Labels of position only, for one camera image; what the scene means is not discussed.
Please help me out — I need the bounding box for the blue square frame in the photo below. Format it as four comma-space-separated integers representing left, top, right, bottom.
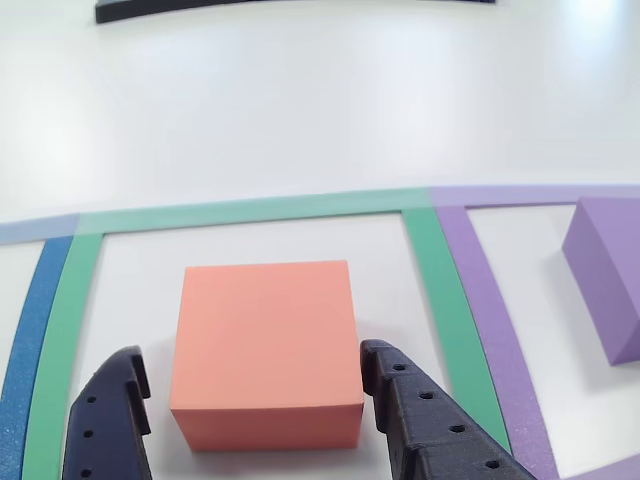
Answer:
0, 213, 81, 480

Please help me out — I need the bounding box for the green square frame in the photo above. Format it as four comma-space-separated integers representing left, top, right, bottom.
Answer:
19, 188, 514, 480

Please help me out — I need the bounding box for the purple square frame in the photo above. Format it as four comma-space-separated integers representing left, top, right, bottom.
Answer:
429, 183, 640, 480

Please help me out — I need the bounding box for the large purple cube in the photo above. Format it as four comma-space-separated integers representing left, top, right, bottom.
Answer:
560, 196, 640, 368

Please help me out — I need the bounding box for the orange cube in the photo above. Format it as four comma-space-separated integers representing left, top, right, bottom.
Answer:
168, 259, 365, 454

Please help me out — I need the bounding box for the black power strip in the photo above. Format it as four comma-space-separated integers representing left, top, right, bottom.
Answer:
94, 0, 499, 25

